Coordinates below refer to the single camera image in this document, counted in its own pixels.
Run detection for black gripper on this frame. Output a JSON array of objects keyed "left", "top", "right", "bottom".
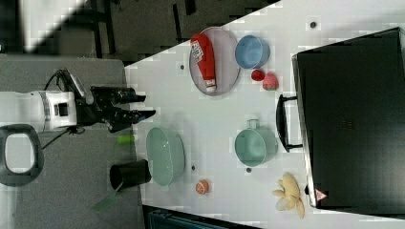
[{"left": 75, "top": 86, "right": 156, "bottom": 133}]

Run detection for green plastic strainer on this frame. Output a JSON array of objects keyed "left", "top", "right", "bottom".
[{"left": 146, "top": 127, "right": 185, "bottom": 186}]

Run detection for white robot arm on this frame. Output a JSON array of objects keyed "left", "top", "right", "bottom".
[{"left": 1, "top": 87, "right": 156, "bottom": 187}]

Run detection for red ketchup bottle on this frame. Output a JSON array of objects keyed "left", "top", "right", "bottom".
[{"left": 191, "top": 33, "right": 217, "bottom": 93}]

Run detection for grey round plate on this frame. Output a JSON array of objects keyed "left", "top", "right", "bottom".
[{"left": 189, "top": 27, "right": 240, "bottom": 96}]

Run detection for orange slice toy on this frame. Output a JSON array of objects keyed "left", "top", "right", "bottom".
[{"left": 195, "top": 179, "right": 209, "bottom": 195}]

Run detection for green mug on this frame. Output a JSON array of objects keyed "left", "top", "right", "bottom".
[{"left": 234, "top": 119, "right": 278, "bottom": 167}]

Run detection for red toy tomato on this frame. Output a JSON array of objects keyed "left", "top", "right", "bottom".
[{"left": 251, "top": 70, "right": 265, "bottom": 81}]

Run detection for blue bowl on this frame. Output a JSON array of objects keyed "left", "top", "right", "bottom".
[{"left": 235, "top": 35, "right": 270, "bottom": 69}]

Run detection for pink toy strawberry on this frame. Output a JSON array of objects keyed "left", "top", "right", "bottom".
[{"left": 262, "top": 73, "right": 279, "bottom": 91}]

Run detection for black toaster oven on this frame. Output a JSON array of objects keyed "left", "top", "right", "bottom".
[{"left": 291, "top": 27, "right": 405, "bottom": 219}]

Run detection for green clamp handle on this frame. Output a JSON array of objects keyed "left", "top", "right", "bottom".
[{"left": 117, "top": 135, "right": 136, "bottom": 145}]

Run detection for black cylinder mount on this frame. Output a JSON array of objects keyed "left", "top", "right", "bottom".
[{"left": 109, "top": 159, "right": 152, "bottom": 189}]

